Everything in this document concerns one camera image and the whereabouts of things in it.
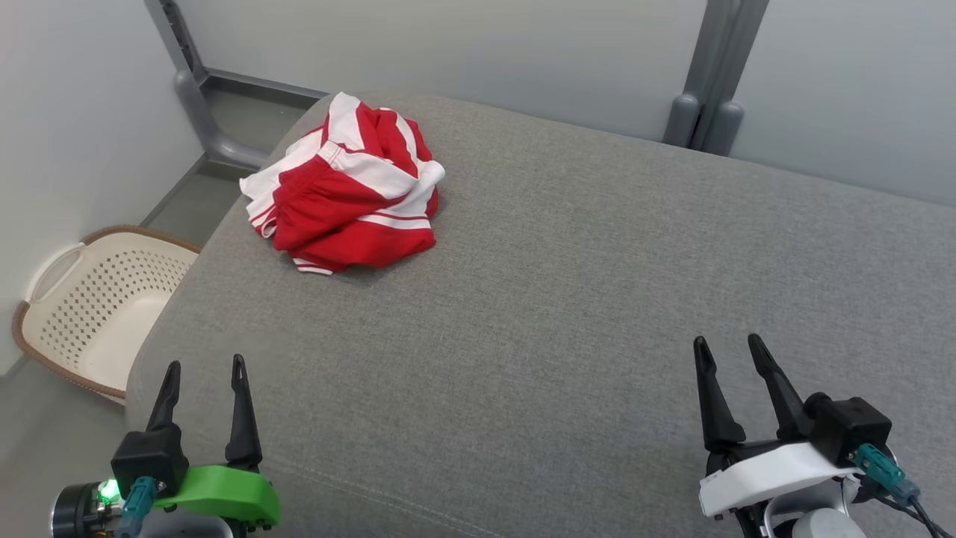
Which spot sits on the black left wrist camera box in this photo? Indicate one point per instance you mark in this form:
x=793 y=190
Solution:
x=149 y=456

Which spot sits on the cream perforated laundry basket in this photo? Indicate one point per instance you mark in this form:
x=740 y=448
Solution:
x=97 y=314

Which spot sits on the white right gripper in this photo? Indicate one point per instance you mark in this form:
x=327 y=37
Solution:
x=769 y=471

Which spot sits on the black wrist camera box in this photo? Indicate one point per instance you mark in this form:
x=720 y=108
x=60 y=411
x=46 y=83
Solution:
x=851 y=430
x=149 y=456

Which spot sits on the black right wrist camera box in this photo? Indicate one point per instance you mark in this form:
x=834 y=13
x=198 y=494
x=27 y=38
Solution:
x=851 y=430

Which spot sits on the grey partition post with feet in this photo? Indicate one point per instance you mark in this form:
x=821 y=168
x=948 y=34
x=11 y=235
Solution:
x=713 y=75

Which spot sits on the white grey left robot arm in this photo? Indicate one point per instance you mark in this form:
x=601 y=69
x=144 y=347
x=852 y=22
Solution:
x=187 y=529

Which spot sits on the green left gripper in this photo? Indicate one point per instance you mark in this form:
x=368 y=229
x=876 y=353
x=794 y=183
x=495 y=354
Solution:
x=224 y=489

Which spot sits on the red jersey with white sleeves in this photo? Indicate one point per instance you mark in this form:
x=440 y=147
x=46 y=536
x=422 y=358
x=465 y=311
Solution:
x=373 y=246

